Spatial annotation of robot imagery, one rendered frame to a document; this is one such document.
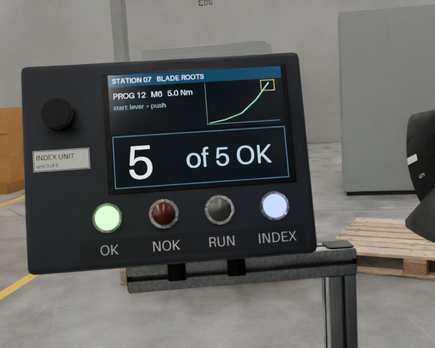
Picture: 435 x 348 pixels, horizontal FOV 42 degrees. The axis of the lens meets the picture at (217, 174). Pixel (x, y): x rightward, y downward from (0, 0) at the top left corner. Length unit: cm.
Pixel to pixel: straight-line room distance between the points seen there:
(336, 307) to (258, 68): 26
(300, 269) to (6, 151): 824
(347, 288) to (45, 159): 33
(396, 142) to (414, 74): 75
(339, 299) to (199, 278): 15
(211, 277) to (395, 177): 606
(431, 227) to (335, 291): 51
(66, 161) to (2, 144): 824
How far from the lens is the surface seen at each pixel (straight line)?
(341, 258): 60
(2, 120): 868
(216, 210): 50
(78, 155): 52
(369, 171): 657
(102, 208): 51
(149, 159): 51
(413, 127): 144
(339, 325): 63
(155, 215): 50
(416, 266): 382
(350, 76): 649
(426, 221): 111
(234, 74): 53
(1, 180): 880
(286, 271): 59
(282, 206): 51
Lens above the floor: 122
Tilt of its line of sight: 8 degrees down
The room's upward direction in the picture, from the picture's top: 3 degrees counter-clockwise
